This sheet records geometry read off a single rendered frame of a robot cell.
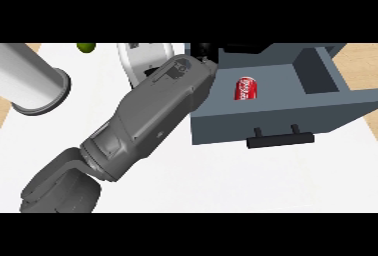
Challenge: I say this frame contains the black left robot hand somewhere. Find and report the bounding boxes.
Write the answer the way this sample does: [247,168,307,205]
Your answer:
[189,42,222,65]

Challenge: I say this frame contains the red soda can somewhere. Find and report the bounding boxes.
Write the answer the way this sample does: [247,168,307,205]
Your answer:
[233,76,260,102]

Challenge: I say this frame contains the grey open drawer box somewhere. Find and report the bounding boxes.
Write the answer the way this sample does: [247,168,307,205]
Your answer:
[211,42,357,118]

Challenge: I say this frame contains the grey drawer front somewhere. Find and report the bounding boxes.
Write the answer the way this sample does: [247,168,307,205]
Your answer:
[189,89,378,146]

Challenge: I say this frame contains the green round fruit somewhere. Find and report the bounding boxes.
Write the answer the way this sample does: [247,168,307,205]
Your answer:
[75,42,98,55]

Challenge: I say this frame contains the white cylinder with grey rim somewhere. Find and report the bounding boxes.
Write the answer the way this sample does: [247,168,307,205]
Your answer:
[0,42,74,117]

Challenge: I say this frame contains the black drawer handle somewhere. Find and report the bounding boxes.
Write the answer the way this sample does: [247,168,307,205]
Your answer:
[245,123,316,150]

